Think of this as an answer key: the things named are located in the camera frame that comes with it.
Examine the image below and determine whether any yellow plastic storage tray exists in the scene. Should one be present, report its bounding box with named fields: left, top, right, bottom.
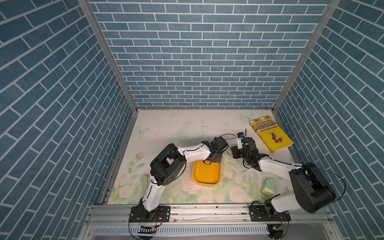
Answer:
left=192, top=160, right=222, bottom=187

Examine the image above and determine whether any yellow book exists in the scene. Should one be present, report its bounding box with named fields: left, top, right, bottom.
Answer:
left=250, top=116, right=294, bottom=153

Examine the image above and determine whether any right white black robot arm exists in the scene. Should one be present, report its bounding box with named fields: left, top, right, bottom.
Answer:
left=231, top=133, right=337, bottom=221

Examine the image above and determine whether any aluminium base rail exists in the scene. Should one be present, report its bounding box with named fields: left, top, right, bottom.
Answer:
left=85, top=203, right=316, bottom=226

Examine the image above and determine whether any pale green soap bar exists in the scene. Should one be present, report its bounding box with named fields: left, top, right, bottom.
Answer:
left=261, top=177, right=277, bottom=197

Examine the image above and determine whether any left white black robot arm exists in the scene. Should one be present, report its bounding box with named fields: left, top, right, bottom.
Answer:
left=140, top=137, right=229, bottom=212

